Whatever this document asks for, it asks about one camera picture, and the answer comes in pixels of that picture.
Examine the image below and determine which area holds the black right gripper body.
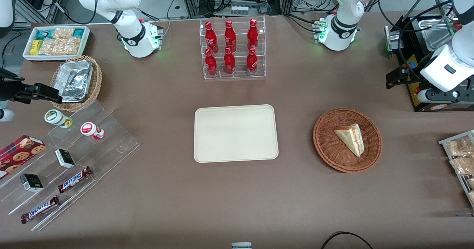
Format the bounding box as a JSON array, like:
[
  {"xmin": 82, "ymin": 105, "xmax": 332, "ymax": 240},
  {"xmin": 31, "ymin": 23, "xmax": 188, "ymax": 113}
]
[{"xmin": 0, "ymin": 68, "xmax": 26, "ymax": 102}]

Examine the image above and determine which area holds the black food warmer machine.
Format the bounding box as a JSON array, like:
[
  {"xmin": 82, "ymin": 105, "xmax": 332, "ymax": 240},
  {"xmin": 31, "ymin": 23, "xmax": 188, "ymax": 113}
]
[{"xmin": 384, "ymin": 0, "xmax": 474, "ymax": 112}]

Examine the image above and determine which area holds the green lid yogurt cup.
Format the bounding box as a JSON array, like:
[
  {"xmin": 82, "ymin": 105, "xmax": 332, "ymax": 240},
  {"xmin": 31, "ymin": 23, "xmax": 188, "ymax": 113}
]
[{"xmin": 44, "ymin": 110, "xmax": 73, "ymax": 128}]

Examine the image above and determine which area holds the black looped cable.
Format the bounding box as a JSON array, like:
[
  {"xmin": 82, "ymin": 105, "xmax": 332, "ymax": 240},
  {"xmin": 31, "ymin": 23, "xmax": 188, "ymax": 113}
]
[{"xmin": 320, "ymin": 231, "xmax": 374, "ymax": 249}]

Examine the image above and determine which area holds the red cola bottle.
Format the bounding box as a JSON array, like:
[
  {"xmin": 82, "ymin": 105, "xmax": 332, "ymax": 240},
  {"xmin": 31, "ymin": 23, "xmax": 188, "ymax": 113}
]
[
  {"xmin": 224, "ymin": 47, "xmax": 236, "ymax": 75},
  {"xmin": 246, "ymin": 47, "xmax": 258, "ymax": 74},
  {"xmin": 205, "ymin": 48, "xmax": 218, "ymax": 77},
  {"xmin": 224, "ymin": 20, "xmax": 237, "ymax": 53},
  {"xmin": 247, "ymin": 19, "xmax": 259, "ymax": 50},
  {"xmin": 205, "ymin": 21, "xmax": 219, "ymax": 54}
]

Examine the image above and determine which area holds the clear acrylic bottle rack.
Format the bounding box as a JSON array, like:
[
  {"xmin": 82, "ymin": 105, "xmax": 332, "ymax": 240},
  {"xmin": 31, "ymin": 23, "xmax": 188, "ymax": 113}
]
[{"xmin": 199, "ymin": 16, "xmax": 266, "ymax": 80}]

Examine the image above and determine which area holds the clear bag of crackers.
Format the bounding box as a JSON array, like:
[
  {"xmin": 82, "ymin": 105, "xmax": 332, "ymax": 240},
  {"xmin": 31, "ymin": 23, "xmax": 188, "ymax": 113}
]
[
  {"xmin": 56, "ymin": 37, "xmax": 81, "ymax": 55},
  {"xmin": 52, "ymin": 28, "xmax": 75, "ymax": 40},
  {"xmin": 39, "ymin": 38, "xmax": 60, "ymax": 55}
]

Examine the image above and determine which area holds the white rectangular snack bin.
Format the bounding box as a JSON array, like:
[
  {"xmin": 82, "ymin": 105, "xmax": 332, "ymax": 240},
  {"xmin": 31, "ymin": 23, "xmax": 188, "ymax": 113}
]
[{"xmin": 22, "ymin": 26, "xmax": 90, "ymax": 62}]

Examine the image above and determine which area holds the round brown wicker basket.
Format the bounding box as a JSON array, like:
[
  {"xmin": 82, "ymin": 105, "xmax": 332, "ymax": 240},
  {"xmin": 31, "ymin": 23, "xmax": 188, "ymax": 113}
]
[{"xmin": 313, "ymin": 108, "xmax": 382, "ymax": 174}]

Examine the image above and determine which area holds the red lid yogurt cup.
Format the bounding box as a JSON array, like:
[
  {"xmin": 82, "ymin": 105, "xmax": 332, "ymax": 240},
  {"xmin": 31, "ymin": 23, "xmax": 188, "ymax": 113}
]
[{"xmin": 80, "ymin": 122, "xmax": 105, "ymax": 140}]

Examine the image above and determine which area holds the silver foil tray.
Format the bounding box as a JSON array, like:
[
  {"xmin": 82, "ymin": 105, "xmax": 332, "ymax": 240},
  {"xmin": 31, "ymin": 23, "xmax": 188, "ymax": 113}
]
[{"xmin": 56, "ymin": 60, "xmax": 94, "ymax": 103}]

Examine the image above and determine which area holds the snickers chocolate bar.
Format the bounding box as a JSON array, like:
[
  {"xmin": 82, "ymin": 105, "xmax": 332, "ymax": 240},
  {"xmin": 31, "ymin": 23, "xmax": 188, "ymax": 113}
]
[
  {"xmin": 20, "ymin": 195, "xmax": 60, "ymax": 224},
  {"xmin": 57, "ymin": 166, "xmax": 93, "ymax": 194}
]

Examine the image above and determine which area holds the light wicker basket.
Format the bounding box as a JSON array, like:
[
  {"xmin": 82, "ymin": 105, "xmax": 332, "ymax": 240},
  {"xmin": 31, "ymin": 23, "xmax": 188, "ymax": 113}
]
[{"xmin": 50, "ymin": 55, "xmax": 103, "ymax": 112}]

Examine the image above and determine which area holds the clear acrylic stepped stand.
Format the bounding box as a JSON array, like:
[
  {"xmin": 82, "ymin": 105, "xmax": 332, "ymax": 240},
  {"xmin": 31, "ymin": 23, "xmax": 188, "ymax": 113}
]
[{"xmin": 0, "ymin": 100, "xmax": 140, "ymax": 232}]

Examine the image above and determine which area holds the red cookie box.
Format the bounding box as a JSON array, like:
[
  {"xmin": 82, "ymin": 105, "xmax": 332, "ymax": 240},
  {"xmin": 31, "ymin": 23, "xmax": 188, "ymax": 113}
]
[{"xmin": 0, "ymin": 135, "xmax": 46, "ymax": 179}]

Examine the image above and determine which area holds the beige plastic tray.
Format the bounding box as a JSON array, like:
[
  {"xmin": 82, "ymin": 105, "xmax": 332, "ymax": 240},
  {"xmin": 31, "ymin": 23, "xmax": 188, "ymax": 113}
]
[{"xmin": 194, "ymin": 104, "xmax": 279, "ymax": 163}]

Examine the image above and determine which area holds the triangle sandwich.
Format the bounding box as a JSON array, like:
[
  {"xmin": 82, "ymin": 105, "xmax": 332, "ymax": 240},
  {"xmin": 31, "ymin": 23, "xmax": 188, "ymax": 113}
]
[{"xmin": 334, "ymin": 123, "xmax": 365, "ymax": 157}]

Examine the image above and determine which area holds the steel warmer pan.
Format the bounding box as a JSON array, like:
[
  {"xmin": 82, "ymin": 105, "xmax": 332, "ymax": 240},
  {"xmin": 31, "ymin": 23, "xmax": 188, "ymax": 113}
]
[{"xmin": 419, "ymin": 18, "xmax": 455, "ymax": 52}]

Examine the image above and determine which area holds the small black carton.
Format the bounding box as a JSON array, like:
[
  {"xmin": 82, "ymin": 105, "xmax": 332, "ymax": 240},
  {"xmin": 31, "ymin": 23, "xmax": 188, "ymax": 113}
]
[
  {"xmin": 19, "ymin": 174, "xmax": 44, "ymax": 192},
  {"xmin": 55, "ymin": 149, "xmax": 76, "ymax": 169}
]

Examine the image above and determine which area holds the grey wire rack tray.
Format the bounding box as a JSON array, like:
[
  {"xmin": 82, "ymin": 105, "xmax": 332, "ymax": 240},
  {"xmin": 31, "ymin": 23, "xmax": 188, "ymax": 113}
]
[{"xmin": 438, "ymin": 130, "xmax": 474, "ymax": 209}]

